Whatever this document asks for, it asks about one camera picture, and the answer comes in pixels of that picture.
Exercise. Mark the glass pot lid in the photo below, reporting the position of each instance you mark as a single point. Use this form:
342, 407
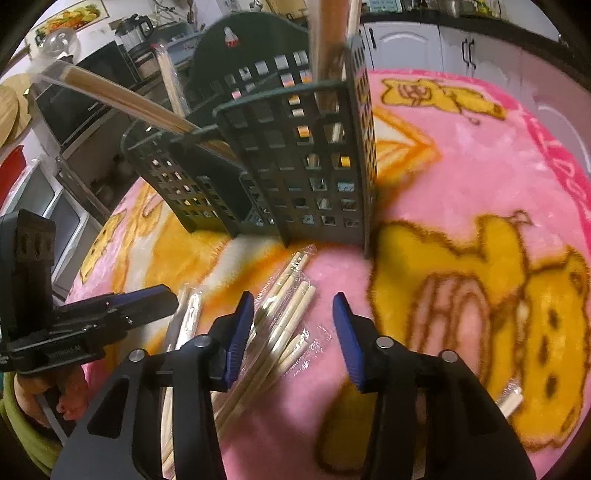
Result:
57, 41

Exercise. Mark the pile of chopsticks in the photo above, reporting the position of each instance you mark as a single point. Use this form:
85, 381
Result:
288, 323

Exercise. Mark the person's left forearm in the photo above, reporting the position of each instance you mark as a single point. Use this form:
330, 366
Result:
18, 443

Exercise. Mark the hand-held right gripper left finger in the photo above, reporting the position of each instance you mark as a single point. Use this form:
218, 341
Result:
238, 341

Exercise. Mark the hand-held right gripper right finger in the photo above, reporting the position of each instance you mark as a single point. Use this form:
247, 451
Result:
351, 341

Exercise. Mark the red plastic container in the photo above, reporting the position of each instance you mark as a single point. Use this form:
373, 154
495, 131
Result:
9, 175

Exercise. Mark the person's left hand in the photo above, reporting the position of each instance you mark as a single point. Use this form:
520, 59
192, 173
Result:
74, 397

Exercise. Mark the glossy side base cabinets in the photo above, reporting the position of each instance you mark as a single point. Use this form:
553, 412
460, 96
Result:
498, 50

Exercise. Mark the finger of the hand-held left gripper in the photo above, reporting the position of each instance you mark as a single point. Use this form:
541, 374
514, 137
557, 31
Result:
138, 302

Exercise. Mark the black perforated utensil holder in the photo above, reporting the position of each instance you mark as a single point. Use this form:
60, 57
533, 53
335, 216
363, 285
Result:
295, 175

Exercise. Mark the black kitchen countertop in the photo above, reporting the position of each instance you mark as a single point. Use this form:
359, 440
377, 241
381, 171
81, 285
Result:
508, 18

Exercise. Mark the light blue plastic box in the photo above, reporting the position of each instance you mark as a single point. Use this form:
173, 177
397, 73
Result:
182, 44

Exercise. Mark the white base cabinet door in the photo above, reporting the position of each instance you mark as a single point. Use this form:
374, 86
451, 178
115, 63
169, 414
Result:
406, 46

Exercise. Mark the white plastic drawer unit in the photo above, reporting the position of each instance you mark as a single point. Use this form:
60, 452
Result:
41, 194

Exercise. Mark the pink bear printed blanket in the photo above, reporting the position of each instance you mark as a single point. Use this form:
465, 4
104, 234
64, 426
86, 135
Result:
461, 184

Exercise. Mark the black microwave oven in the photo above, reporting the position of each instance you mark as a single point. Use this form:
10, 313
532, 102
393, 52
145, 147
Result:
69, 115

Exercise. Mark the round wooden board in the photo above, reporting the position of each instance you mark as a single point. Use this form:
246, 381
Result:
11, 110

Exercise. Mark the fruit wall poster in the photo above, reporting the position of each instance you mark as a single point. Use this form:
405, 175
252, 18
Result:
69, 18

